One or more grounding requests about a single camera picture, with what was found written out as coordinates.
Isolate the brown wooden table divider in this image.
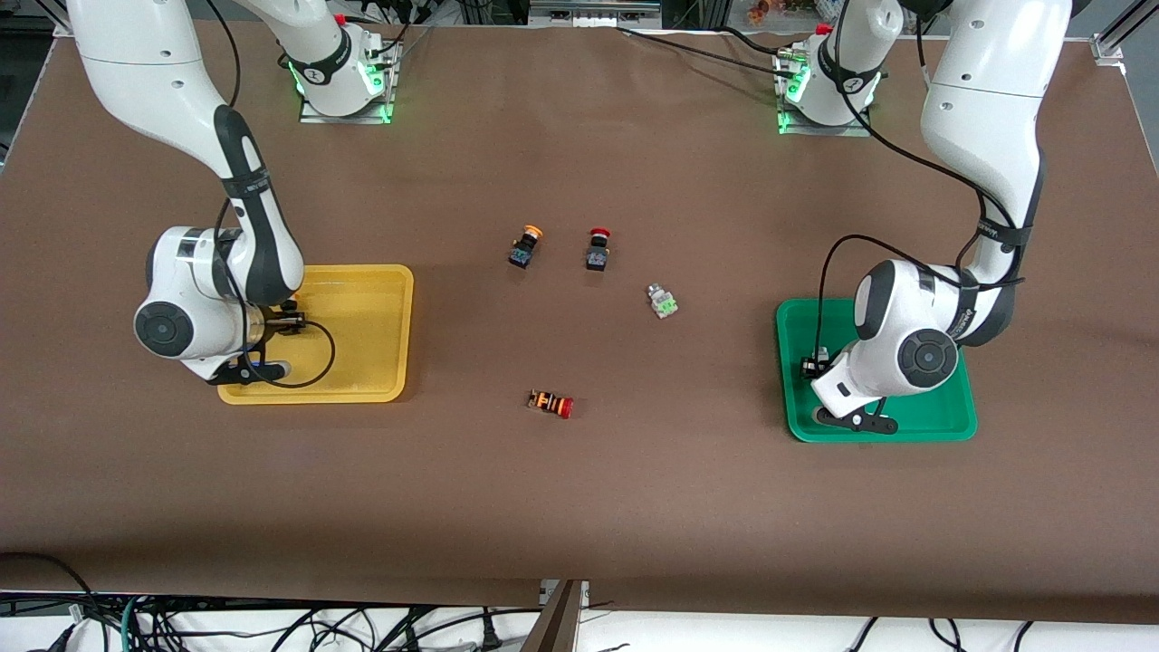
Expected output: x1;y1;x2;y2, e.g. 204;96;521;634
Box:
521;580;585;652

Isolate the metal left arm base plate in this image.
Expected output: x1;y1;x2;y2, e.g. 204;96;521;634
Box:
774;45;876;137

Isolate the green cable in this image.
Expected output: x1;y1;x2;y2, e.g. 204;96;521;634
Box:
118;593;146;652

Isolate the yellow push button switch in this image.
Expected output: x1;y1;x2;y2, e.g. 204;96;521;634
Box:
507;225;545;270

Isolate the brown table cover mat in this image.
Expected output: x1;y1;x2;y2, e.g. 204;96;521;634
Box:
0;25;1159;626

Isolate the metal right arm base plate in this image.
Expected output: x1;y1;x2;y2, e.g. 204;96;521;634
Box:
299;36;399;125

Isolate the green plastic tray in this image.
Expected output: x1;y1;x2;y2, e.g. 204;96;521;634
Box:
775;298;979;444

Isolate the aluminium corner profile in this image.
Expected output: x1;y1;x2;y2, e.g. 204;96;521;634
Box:
1091;0;1159;64

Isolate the yellow plastic tray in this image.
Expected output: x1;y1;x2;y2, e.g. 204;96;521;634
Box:
217;264;415;405

